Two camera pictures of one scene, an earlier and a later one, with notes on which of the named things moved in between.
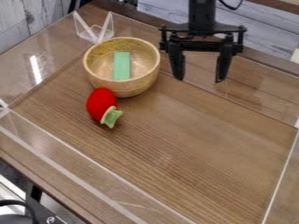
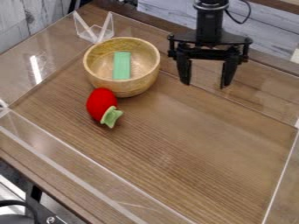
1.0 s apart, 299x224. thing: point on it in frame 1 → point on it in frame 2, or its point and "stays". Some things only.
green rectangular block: x=122 y=66 stays
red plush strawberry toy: x=99 y=105 stays
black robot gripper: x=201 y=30 → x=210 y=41
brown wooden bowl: x=145 y=60 stays
